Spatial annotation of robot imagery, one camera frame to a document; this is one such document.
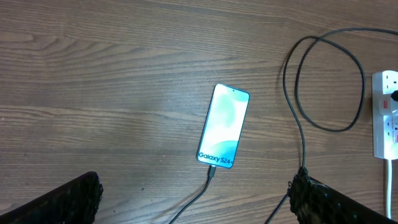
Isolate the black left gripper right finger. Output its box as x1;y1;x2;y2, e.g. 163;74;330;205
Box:
287;167;397;224

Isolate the blue Galaxy smartphone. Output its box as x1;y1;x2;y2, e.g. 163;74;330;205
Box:
197;83;250;169

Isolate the white power strip cord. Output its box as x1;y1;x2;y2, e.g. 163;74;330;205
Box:
385;158;393;218

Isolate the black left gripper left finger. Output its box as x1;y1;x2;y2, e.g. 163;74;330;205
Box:
1;171;103;224

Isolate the white power strip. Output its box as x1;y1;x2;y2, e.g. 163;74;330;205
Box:
371;70;398;161

